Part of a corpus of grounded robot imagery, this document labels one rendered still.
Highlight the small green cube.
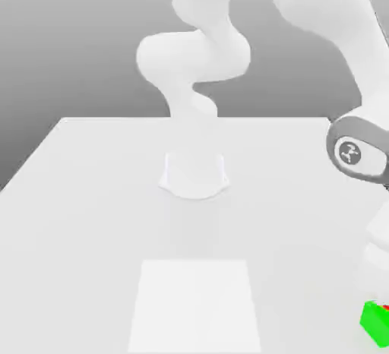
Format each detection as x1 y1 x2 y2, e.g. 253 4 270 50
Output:
359 300 389 349

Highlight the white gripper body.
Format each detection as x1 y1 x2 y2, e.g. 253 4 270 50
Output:
363 205 389 273

